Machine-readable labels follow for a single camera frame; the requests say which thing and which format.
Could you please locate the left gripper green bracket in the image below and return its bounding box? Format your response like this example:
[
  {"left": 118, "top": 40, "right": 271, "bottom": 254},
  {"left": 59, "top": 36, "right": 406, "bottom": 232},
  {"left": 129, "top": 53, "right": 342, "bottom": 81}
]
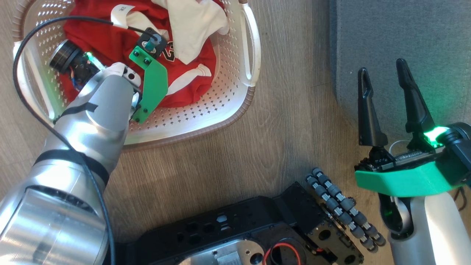
[{"left": 49, "top": 39, "right": 169, "bottom": 124}]

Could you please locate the right gripper green bracket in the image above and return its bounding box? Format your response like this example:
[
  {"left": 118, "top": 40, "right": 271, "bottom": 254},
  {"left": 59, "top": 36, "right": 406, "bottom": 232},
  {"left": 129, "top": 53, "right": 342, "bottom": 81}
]
[{"left": 354, "top": 58, "right": 471, "bottom": 197}]

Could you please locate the red jersey garment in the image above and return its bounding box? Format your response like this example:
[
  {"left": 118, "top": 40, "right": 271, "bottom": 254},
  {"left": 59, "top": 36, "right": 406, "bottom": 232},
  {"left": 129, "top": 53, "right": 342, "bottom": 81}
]
[{"left": 63, "top": 0, "right": 217, "bottom": 108}]

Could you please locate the white cloth garment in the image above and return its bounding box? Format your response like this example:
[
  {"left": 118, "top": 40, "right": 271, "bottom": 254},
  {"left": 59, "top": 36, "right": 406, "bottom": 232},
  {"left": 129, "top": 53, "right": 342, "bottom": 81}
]
[{"left": 153, "top": 0, "right": 229, "bottom": 65}]

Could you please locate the white perforated plastic laundry basket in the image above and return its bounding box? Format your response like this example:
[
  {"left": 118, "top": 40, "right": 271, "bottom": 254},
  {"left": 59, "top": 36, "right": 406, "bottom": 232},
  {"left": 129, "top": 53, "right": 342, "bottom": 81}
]
[{"left": 13, "top": 0, "right": 262, "bottom": 149}]

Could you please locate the grey roller omni wheel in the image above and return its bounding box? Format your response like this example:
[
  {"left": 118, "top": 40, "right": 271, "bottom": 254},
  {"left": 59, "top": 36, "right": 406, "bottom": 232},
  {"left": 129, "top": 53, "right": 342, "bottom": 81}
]
[{"left": 305, "top": 167, "right": 387, "bottom": 254}]

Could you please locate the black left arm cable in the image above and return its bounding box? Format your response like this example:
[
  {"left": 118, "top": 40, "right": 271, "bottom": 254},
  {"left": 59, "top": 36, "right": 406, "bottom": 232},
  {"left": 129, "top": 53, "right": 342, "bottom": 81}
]
[{"left": 13, "top": 15, "right": 157, "bottom": 265}]

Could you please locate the red base cable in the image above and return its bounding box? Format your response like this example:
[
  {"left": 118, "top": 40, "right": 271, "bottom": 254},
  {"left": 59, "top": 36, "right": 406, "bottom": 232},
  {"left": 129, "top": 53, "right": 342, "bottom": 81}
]
[{"left": 266, "top": 242, "right": 302, "bottom": 265}]

